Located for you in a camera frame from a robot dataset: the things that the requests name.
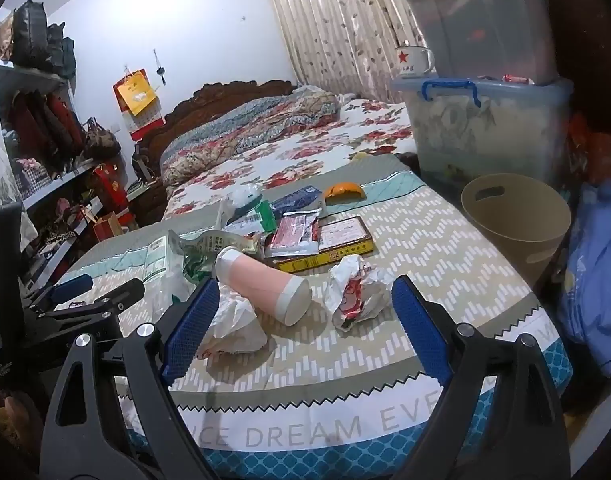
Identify clear storage box blue lid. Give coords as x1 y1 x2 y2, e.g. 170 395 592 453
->
390 76 574 191

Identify dark backpack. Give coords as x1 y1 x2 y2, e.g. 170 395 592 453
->
45 22 78 81

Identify white paper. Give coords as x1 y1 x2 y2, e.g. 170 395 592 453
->
198 282 269 361

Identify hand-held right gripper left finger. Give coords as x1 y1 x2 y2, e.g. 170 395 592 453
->
39 276 221 480

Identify beige zigzag patterned mat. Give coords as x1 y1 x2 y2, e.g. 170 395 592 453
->
68 155 571 480

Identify blue packet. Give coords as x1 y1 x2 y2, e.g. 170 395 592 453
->
271 185 326 219

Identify beige waste bin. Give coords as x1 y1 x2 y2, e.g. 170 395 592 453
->
460 173 572 288

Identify red and yellow wall calendar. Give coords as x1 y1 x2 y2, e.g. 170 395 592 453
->
112 67 166 138

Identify blue printed cloth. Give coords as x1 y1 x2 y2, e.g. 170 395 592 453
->
555 180 611 378

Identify red gift box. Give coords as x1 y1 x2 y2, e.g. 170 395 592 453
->
90 162 132 221

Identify pink paper cup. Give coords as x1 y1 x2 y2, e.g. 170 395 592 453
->
212 246 312 326

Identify red printed wrapper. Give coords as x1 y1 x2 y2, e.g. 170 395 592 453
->
324 254 397 332

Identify black leather bag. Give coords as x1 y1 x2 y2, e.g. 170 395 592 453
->
10 0 49 68

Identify brown handbag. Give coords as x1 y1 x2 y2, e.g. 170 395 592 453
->
82 117 122 161

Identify green printed crinkled bag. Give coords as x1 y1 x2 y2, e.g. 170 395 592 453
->
168 229 264 281

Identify floral patchwork quilt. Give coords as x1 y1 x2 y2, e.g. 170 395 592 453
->
160 87 341 186

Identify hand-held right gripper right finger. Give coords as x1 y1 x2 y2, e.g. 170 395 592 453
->
391 274 571 480

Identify orange peel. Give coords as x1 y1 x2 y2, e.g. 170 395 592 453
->
324 181 366 204

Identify white and green wipes pack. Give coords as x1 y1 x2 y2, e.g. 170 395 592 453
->
142 236 198 306

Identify white enamel mug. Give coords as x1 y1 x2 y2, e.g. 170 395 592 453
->
394 45 436 80

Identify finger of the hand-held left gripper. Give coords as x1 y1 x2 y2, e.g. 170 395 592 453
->
39 279 146 329
28 273 94 314

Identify red floral bed sheet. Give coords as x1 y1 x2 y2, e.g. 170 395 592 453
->
165 99 417 218

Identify grey wall shelf unit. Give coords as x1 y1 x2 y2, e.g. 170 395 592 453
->
0 55 132 291

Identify hanging red clothes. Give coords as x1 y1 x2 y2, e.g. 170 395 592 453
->
8 90 86 171

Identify leaf pattern curtain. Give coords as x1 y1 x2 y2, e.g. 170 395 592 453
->
258 0 426 103

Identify red paper bag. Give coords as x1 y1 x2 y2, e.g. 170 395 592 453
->
88 210 131 243

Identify green and white packet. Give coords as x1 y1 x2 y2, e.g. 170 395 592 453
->
225 200 279 236

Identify carved wooden headboard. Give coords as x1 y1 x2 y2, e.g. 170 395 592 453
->
135 79 298 181

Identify red and white packet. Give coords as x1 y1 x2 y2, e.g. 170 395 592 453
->
264 212 322 257

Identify yellow box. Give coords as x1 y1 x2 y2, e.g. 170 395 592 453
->
265 215 375 273

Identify clear storage box teal lid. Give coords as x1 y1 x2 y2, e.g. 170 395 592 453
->
393 0 561 86

